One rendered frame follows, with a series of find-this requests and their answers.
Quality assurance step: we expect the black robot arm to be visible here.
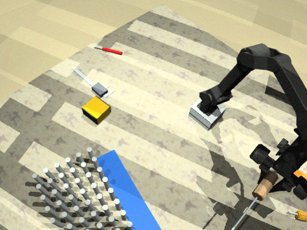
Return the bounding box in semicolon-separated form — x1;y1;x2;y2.
196;43;307;162

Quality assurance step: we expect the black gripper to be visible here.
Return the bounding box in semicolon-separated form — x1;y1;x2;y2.
249;144;307;200

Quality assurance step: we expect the blue flat strip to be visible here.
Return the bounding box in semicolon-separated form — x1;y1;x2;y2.
97;150;161;230

